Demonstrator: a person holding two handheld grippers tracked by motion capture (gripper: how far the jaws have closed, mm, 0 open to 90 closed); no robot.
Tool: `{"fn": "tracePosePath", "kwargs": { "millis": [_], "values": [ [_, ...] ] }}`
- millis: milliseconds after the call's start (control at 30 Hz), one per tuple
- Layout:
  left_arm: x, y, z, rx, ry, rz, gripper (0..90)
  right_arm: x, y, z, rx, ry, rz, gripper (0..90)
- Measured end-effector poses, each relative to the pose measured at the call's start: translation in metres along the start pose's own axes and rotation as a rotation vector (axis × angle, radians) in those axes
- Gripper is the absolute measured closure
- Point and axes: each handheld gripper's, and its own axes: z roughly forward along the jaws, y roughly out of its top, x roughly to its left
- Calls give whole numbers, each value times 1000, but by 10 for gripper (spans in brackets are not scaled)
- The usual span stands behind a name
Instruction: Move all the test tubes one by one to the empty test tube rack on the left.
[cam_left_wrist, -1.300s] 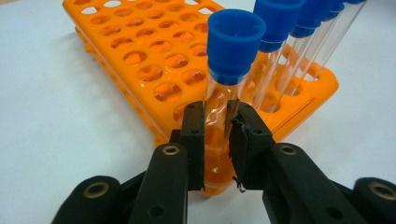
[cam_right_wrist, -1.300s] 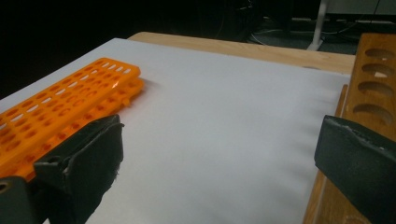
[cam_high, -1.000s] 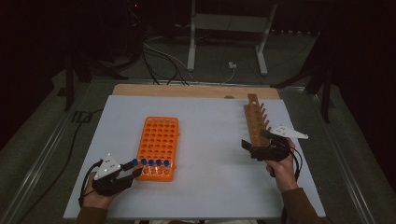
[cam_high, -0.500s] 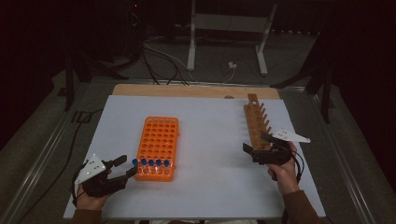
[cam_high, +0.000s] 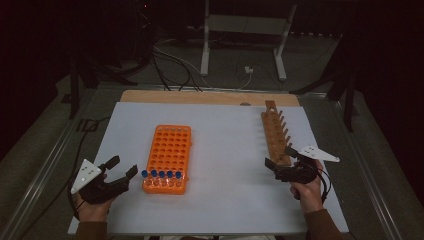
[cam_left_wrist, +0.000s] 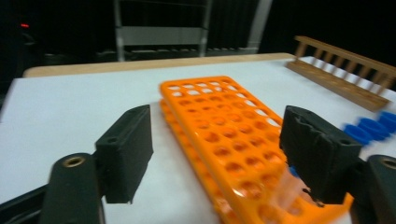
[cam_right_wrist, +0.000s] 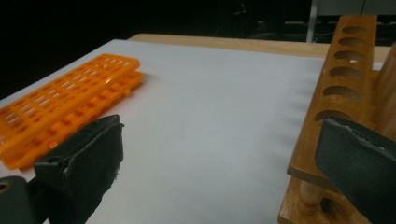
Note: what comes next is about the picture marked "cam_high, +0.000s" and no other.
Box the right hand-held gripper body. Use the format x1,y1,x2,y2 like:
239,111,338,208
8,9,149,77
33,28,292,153
273,145,341,185

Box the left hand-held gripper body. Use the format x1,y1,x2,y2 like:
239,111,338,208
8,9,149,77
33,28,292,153
70,158,130,205

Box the wooden tube rack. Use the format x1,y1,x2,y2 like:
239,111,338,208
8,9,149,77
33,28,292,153
260,100,294,167

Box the orange plastic tube rack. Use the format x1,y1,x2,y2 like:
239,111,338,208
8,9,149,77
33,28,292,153
142,124,193,196

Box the person's left hand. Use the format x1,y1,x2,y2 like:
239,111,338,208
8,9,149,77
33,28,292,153
73,192,114,223

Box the person's right hand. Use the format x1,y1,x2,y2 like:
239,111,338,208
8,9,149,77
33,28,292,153
289,160,324,214

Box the white table mat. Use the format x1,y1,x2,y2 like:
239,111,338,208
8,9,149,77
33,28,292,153
67,101,350,235

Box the black tripod stand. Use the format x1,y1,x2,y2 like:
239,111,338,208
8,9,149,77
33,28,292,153
68,56,139,120
289,19,360,133

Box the grey metal stand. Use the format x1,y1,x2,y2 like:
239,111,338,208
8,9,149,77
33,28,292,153
199,0,298,82

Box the thin black floor cable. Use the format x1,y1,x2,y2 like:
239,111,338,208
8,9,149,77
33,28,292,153
18,116,111,240

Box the left hand-held gripper black cable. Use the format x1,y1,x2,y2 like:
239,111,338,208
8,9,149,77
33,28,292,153
67,179,83,222

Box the hand-held gripper black cable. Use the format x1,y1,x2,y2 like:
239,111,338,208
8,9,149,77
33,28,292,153
314,168,333,205
67,179,83,222

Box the right hand-held gripper black cable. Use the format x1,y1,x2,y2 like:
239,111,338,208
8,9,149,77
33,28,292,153
314,168,333,205

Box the white plug with cable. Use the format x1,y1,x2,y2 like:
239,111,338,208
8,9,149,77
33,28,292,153
234,65,255,91

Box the black floor cables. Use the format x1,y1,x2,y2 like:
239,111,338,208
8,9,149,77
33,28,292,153
151,49,203,93

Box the long white floor cable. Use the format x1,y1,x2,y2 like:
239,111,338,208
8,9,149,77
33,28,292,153
153,44,214,89

